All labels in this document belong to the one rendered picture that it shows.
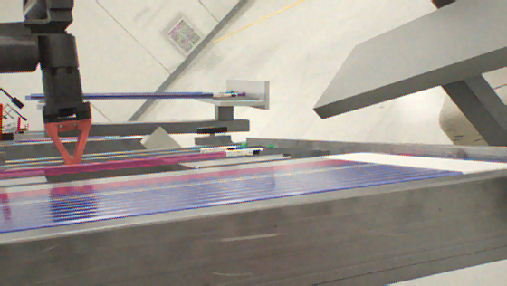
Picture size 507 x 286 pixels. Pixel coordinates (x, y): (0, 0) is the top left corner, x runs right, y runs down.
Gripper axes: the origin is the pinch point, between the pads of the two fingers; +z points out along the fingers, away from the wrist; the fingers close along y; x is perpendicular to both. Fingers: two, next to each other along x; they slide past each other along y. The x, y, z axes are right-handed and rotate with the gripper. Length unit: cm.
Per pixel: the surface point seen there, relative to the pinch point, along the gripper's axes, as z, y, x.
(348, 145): 0.6, 28.1, 32.7
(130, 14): -163, -749, 159
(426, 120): 8, -78, 137
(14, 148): 0, -85, -11
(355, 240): 3, 60, 12
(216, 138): -0.3, -8.0, 26.8
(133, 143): 2, -85, 24
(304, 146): 1.1, 16.0, 32.6
